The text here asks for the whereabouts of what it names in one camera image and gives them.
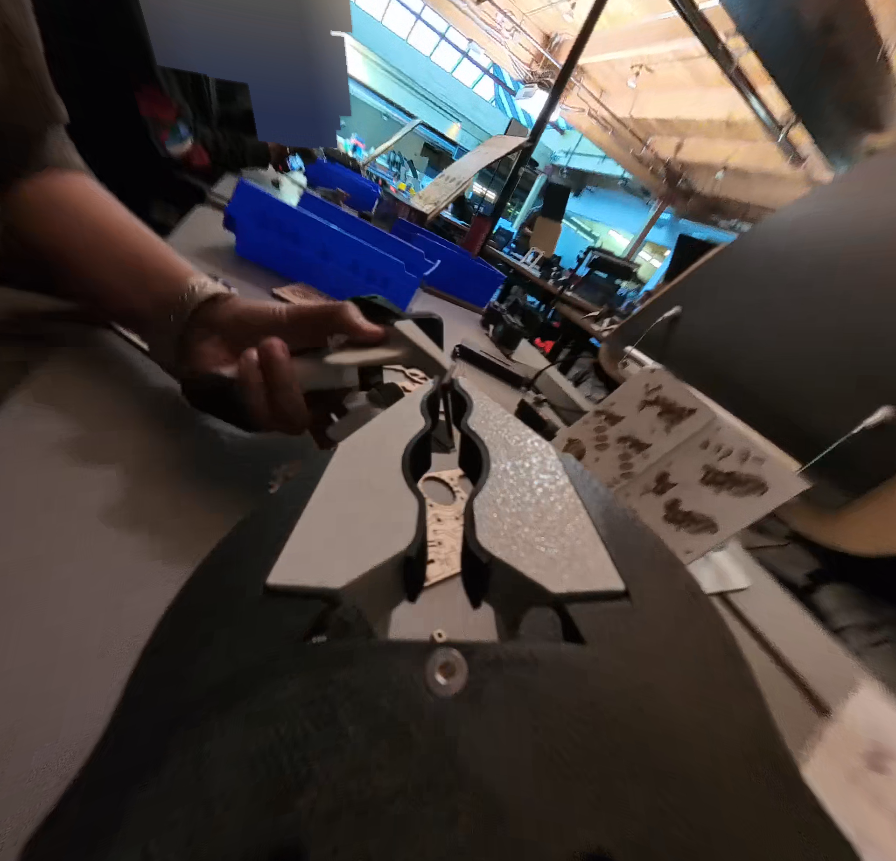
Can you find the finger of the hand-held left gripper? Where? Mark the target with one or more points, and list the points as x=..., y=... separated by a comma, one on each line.
x=364, y=355
x=420, y=340

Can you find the thin wooden puzzle piece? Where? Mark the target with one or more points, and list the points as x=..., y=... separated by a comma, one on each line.
x=442, y=413

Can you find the wooden puzzle sheet round holes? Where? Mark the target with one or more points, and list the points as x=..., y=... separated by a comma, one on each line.
x=441, y=525

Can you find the stack of brown wooden sheets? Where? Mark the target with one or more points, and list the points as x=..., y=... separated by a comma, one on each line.
x=297, y=292

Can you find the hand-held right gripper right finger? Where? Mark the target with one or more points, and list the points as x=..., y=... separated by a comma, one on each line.
x=546, y=518

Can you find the person's left hand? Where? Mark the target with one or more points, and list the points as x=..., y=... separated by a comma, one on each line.
x=266, y=357

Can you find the black camera device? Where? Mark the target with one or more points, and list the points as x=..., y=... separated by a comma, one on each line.
x=511, y=322

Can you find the illustrated instruction booklet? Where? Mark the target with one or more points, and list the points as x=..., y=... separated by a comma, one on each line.
x=672, y=455

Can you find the person's left forearm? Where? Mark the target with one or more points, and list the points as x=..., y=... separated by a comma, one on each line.
x=91, y=238

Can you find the blue storage bin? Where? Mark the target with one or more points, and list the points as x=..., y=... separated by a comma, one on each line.
x=455, y=263
x=322, y=252

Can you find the grey desk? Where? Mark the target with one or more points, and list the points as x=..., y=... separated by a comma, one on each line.
x=476, y=333

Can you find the black pillar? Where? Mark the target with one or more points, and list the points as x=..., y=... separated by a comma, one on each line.
x=560, y=91

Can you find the curved wooden board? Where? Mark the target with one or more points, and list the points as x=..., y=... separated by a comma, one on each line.
x=462, y=175

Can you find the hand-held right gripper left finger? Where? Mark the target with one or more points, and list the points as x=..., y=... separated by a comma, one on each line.
x=343, y=518

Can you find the dark red bottle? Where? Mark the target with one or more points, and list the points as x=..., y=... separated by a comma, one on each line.
x=478, y=235

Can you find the black rectangular bar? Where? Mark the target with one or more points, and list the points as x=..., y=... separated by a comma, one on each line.
x=490, y=364

